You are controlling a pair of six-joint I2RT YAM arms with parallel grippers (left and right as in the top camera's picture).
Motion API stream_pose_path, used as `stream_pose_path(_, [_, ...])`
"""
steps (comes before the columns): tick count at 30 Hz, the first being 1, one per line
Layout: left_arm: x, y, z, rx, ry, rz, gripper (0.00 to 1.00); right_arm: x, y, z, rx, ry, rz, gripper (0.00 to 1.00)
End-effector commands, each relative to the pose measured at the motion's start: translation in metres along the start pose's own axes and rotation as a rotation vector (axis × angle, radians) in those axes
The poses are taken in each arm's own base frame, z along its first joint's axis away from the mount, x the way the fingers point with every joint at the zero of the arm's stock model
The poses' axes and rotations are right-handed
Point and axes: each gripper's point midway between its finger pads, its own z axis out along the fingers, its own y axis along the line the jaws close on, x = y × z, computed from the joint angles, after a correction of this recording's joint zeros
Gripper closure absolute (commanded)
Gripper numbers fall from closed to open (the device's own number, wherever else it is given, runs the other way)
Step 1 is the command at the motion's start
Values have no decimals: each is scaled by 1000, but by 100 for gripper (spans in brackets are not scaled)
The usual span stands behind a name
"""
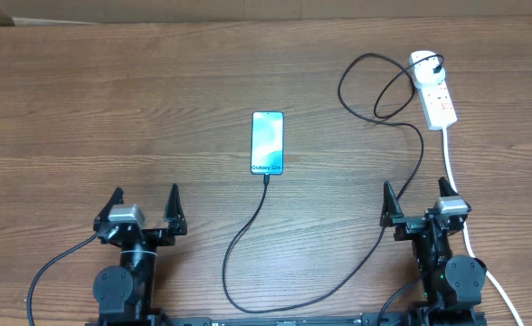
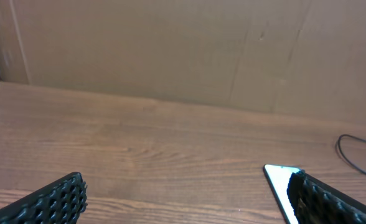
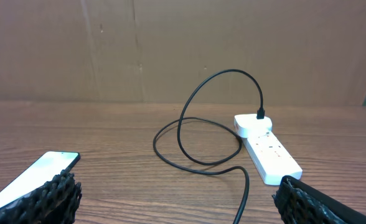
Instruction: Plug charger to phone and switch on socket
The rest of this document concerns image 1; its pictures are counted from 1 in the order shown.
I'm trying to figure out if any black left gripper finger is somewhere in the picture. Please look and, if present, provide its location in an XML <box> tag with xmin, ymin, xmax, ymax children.
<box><xmin>93</xmin><ymin>187</ymin><xmax>124</xmax><ymax>231</ymax></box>
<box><xmin>164</xmin><ymin>184</ymin><xmax>187</xmax><ymax>235</ymax></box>

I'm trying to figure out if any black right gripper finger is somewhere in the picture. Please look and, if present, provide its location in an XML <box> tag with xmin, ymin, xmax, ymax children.
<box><xmin>438</xmin><ymin>177</ymin><xmax>458</xmax><ymax>197</ymax></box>
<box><xmin>380</xmin><ymin>181</ymin><xmax>404</xmax><ymax>227</ymax></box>

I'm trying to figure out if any Samsung Galaxy smartphone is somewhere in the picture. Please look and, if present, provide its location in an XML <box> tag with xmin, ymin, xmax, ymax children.
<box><xmin>251</xmin><ymin>111</ymin><xmax>284</xmax><ymax>175</ymax></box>

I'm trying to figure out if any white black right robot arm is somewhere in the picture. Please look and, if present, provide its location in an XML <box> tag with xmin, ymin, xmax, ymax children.
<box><xmin>376</xmin><ymin>177</ymin><xmax>487</xmax><ymax>325</ymax></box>

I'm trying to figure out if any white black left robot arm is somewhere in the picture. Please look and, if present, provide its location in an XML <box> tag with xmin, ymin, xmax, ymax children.
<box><xmin>93</xmin><ymin>184</ymin><xmax>187</xmax><ymax>325</ymax></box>

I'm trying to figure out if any white power strip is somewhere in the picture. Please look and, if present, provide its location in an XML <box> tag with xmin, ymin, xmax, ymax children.
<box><xmin>418</xmin><ymin>81</ymin><xmax>458</xmax><ymax>130</ymax></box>

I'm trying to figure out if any cardboard backdrop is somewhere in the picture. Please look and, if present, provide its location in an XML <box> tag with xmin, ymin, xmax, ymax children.
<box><xmin>0</xmin><ymin>0</ymin><xmax>532</xmax><ymax>24</ymax></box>

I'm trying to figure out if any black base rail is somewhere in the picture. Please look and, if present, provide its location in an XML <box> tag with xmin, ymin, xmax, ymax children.
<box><xmin>87</xmin><ymin>312</ymin><xmax>488</xmax><ymax>326</ymax></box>

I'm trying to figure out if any white wall charger adapter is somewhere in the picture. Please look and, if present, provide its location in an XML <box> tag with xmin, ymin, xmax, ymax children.
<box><xmin>409</xmin><ymin>50</ymin><xmax>446</xmax><ymax>89</ymax></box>

